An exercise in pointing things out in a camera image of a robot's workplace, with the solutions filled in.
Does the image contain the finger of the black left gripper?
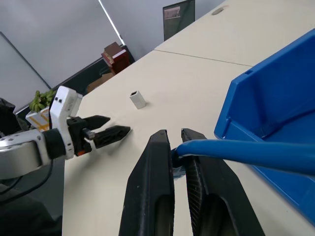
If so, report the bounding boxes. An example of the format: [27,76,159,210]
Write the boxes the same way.
[84,114,111,130]
[91,125,131,149]

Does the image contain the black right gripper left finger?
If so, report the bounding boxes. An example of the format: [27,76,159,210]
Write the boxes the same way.
[119,129,176,236]

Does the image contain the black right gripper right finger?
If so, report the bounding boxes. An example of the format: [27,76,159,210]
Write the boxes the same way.
[181,127,265,236]

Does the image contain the blue network cable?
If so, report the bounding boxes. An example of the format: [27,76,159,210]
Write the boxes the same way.
[171,138,315,181]

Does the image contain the white coupler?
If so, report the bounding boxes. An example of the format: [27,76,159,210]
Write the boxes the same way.
[129,90,148,110]

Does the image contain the blue plastic bin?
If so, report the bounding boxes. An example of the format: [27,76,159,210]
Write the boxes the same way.
[213,29,315,221]

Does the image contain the white orange plant pot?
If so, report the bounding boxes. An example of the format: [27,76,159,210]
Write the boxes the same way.
[25,106,54,134]

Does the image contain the cardboard box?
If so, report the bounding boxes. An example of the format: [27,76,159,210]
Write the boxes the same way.
[85,70,115,93]

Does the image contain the dark desk partition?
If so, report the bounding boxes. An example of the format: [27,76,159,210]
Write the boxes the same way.
[14,44,135,117]

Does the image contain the green succulent plant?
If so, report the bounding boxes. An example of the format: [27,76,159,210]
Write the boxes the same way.
[29,89,58,112]

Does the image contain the red box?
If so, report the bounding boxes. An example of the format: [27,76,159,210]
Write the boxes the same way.
[101,50,130,75]

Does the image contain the black crumpled cloth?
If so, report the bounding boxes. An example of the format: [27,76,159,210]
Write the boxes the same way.
[0,97,21,136]

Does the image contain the brown book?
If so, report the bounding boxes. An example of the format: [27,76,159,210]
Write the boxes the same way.
[103,42,126,58]

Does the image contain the black computer monitor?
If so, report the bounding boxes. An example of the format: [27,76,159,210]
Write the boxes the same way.
[162,0,196,42]

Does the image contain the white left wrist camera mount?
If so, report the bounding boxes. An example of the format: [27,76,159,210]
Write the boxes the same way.
[48,86,83,161]

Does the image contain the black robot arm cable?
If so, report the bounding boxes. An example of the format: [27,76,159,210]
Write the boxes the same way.
[0,158,54,205]

